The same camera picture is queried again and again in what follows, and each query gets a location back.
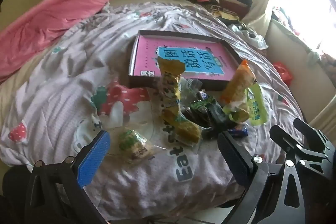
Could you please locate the white plastic bag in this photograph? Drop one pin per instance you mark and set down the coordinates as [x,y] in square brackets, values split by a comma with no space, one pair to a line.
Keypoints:
[249,35]

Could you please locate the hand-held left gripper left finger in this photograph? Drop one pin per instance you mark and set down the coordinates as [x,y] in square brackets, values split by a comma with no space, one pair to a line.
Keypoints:
[94,158]

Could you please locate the red plastic bag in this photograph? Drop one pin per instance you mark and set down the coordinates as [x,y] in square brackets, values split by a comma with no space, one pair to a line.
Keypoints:
[283,73]

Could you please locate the yellow cartoon snack packet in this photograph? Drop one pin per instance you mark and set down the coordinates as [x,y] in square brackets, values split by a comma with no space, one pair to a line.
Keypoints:
[169,85]

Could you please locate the pink blanket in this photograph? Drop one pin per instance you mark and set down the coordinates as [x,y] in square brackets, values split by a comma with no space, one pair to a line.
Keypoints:
[52,22]

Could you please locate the pink book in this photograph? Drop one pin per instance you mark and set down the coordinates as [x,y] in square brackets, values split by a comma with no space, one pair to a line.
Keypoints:
[147,56]

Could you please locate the orange snack packet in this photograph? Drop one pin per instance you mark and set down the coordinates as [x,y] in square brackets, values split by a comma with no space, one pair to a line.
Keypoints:
[237,85]

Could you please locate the blue brown pie packet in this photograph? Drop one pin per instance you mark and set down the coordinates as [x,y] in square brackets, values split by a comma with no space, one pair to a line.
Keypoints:
[237,131]

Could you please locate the green floss cake packet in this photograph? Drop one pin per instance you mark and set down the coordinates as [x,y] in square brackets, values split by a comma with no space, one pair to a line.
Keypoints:
[186,130]

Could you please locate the clear yellow cake packet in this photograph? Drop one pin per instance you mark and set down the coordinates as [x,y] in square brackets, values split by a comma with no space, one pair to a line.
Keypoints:
[237,111]

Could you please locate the black green-topped snack packet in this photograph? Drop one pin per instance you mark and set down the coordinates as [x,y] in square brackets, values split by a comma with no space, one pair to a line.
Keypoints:
[207,108]

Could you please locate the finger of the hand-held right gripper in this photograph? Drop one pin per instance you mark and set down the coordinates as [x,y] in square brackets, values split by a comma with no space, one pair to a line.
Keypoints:
[284,138]
[312,132]

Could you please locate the printed strawberry quilt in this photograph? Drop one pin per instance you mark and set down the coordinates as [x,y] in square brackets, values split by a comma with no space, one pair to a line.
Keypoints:
[65,87]

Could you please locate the clear floss cake packet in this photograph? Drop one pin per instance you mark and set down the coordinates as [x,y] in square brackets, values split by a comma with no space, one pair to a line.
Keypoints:
[134,144]

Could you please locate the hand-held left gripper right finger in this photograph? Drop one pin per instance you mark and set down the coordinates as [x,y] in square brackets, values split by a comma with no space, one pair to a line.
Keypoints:
[233,158]

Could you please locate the brown cardboard box tray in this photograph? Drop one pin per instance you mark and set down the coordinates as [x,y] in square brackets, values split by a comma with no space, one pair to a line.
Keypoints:
[147,83]

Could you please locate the clear candy bag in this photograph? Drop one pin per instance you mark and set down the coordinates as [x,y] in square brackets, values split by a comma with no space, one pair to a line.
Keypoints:
[191,88]

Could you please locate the light green snack packet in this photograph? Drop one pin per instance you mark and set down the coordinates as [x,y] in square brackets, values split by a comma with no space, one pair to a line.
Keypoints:
[256,106]

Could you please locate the dark brown snack packet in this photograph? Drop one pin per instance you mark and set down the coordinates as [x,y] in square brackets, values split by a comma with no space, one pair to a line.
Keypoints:
[194,115]

